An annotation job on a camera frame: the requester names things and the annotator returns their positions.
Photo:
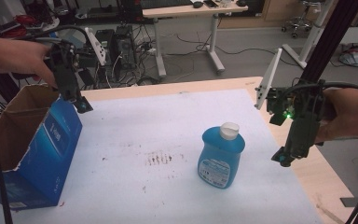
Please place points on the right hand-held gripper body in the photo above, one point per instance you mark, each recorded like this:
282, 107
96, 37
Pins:
306, 124

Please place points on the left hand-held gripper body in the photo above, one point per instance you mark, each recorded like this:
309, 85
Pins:
65, 71

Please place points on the blue cardboard box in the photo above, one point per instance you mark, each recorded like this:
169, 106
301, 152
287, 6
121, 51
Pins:
49, 155

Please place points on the blue plastic bottle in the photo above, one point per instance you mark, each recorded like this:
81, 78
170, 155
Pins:
220, 155

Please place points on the person's right hand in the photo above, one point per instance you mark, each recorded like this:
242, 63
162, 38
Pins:
354, 115

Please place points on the person's left hand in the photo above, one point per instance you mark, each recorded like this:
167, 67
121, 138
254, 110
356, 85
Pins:
12, 56

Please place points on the black computer tower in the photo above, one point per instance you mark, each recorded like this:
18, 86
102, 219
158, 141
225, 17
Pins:
124, 46

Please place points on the grey-blue cloth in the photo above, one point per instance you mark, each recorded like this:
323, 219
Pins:
354, 59

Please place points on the office chair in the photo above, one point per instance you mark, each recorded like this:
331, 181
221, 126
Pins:
301, 18

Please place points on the white table mat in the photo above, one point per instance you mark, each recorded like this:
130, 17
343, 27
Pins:
155, 193

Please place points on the black keyboard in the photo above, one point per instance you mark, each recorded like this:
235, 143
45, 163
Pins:
164, 3

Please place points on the black computer mouse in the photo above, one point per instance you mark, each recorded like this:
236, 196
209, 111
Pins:
198, 4

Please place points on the black phone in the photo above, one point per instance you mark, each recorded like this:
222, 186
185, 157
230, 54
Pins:
211, 3

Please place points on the white stand frame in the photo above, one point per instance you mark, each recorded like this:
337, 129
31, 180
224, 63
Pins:
310, 37

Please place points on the black metal post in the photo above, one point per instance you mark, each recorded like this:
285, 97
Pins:
332, 37

